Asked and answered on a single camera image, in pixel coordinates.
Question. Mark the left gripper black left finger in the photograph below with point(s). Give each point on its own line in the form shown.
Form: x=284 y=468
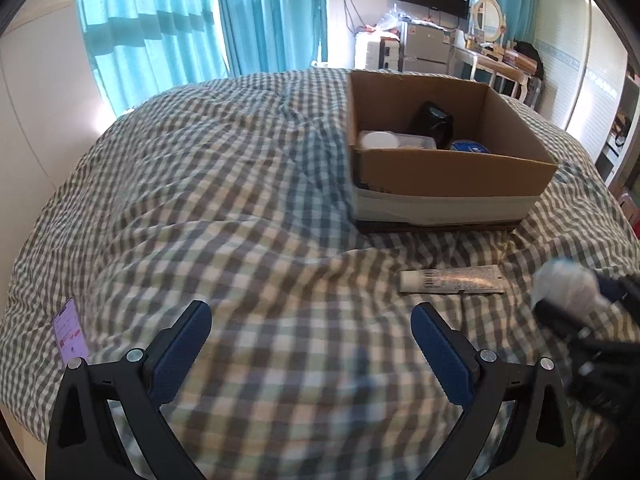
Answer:
x=83 y=440

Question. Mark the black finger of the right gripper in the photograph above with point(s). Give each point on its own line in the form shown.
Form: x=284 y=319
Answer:
x=562 y=325
x=624 y=289

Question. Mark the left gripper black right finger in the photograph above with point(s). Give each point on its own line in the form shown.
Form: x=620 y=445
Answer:
x=538 y=442

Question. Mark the white tube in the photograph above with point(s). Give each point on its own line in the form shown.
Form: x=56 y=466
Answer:
x=471 y=280

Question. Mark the blue round tin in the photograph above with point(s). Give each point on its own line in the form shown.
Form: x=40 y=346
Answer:
x=468 y=146

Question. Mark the black pouch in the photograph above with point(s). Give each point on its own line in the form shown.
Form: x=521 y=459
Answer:
x=431 y=120

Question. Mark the clear jar of floss picks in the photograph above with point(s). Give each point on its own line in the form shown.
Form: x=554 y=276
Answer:
x=387 y=140

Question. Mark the purple phone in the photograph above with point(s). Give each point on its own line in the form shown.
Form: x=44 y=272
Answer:
x=68 y=333

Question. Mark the white wardrobe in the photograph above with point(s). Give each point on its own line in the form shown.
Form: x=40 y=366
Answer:
x=590 y=90

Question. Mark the brown cardboard box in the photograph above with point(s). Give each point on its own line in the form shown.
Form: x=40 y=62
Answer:
x=413 y=190

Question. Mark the black bag on table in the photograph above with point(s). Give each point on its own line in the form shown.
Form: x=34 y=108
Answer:
x=529 y=59

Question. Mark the white dressing table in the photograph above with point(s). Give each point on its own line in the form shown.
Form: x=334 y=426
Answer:
x=523 y=88

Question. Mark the grey white checkered bedspread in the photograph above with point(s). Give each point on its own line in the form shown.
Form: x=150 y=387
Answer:
x=235 y=192

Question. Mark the oval vanity mirror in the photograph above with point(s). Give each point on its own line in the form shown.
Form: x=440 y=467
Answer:
x=488 y=21

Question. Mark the silver mini fridge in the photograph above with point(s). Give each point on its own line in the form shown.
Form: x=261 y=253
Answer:
x=424 y=49

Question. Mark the white suitcase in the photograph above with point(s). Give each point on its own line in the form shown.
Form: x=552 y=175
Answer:
x=377 y=51

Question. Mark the teal curtain middle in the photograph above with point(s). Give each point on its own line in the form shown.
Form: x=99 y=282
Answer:
x=273 y=35

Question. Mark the teal curtain left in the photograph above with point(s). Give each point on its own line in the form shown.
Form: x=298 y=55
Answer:
x=140 y=48

